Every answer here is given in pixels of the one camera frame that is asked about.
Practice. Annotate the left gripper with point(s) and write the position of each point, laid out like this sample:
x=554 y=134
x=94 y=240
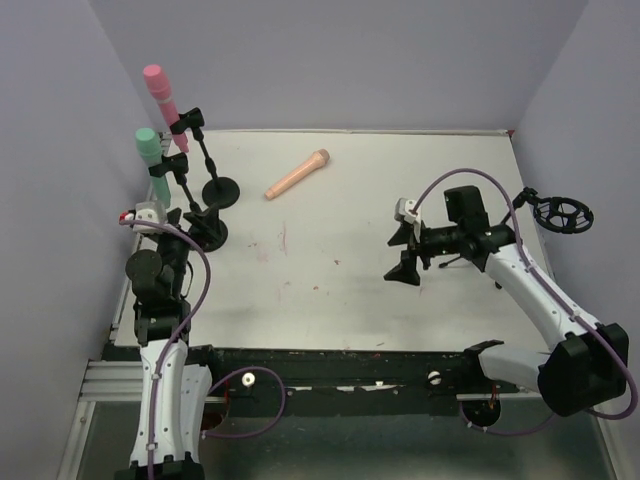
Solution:
x=180 y=227

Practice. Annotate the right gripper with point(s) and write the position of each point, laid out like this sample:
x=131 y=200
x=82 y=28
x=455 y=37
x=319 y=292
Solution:
x=413 y=249

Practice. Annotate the black round-base mic stand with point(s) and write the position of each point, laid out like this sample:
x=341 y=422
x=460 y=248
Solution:
x=221 y=192

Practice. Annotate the teal toy microphone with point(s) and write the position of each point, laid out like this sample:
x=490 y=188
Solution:
x=149 y=148

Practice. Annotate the peach toy microphone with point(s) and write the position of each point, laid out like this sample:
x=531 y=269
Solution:
x=315 y=161

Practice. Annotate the pink toy microphone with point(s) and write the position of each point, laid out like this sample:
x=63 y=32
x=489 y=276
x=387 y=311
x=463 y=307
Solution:
x=159 y=87

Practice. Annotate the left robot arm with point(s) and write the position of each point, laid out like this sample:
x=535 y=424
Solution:
x=174 y=390

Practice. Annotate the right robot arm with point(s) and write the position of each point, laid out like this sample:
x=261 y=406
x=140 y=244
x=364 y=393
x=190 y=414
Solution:
x=586 y=361

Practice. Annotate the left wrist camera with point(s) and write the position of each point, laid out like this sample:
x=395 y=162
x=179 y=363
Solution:
x=143 y=218

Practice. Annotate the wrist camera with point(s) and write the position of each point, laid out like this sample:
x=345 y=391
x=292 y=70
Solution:
x=409 y=217
x=143 y=218

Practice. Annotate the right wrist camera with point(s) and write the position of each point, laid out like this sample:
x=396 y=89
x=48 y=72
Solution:
x=409 y=217

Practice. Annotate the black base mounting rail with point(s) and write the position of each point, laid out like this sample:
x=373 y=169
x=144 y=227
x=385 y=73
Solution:
x=341 y=383

